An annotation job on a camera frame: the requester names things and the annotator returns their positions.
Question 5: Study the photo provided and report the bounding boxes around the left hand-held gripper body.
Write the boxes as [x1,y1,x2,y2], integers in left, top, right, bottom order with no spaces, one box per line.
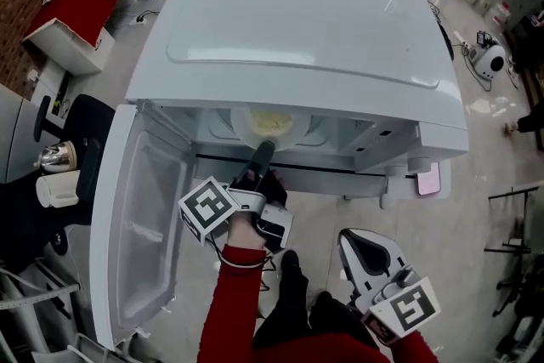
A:
[178,169,295,255]

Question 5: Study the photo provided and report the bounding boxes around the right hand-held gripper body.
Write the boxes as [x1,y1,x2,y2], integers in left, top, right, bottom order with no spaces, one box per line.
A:
[348,263,441,345]

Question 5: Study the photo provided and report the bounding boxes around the yellowish powder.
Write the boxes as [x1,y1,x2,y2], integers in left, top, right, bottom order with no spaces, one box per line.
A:
[248,111,294,138]

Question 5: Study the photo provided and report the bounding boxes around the white plate with noodles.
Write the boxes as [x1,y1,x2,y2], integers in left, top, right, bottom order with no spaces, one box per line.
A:
[232,108,314,153]

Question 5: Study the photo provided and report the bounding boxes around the white microwave oven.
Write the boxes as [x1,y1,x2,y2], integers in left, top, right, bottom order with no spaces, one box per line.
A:
[88,0,471,352]

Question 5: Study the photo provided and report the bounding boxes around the person's left forearm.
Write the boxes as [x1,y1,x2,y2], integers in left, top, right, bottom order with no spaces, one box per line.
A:
[197,213,273,363]

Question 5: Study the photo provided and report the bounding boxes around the person's right forearm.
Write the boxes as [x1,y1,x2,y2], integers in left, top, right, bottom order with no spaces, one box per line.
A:
[388,329,441,363]

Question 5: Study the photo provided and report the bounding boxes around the person's left shoe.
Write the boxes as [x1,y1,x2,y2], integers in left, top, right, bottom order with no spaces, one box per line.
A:
[280,249,301,274]

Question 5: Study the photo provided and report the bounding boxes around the person's black trousers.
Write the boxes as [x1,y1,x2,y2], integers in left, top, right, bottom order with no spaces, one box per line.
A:
[252,263,379,354]

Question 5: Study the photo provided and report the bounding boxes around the white table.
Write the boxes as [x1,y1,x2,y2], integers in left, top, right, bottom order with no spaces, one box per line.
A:
[195,142,452,201]

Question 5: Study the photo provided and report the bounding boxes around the pink smartphone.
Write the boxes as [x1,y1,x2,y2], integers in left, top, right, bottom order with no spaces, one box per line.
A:
[416,162,441,196]

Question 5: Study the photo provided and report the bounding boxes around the person's red top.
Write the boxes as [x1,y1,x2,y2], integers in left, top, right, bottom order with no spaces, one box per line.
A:
[250,331,383,363]

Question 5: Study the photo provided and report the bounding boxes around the black office chair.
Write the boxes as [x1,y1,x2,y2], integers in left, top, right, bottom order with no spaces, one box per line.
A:
[33,94,116,226]

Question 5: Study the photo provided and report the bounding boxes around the white cup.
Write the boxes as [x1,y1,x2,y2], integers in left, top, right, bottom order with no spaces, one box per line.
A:
[36,169,82,208]

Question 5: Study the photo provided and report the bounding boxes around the silver kettle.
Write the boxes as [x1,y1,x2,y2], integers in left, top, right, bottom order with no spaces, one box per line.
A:
[33,141,77,174]

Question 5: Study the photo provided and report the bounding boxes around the black wheeled bench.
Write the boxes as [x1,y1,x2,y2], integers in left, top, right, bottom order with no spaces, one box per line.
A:
[0,169,93,273]

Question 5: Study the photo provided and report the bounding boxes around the white board panel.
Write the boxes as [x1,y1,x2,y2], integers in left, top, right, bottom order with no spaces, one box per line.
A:
[0,84,43,184]

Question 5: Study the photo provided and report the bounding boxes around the white round device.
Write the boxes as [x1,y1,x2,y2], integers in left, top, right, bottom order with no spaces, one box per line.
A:
[469,31,507,82]

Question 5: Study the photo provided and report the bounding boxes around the red topped white cabinet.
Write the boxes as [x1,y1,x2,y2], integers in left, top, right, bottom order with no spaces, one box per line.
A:
[21,0,133,77]

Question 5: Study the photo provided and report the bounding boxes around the water jug with red label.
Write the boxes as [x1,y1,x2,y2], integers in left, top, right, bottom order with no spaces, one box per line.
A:
[488,0,511,26]

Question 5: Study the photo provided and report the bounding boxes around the white shelf frame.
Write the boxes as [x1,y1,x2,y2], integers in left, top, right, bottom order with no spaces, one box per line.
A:
[0,258,82,363]

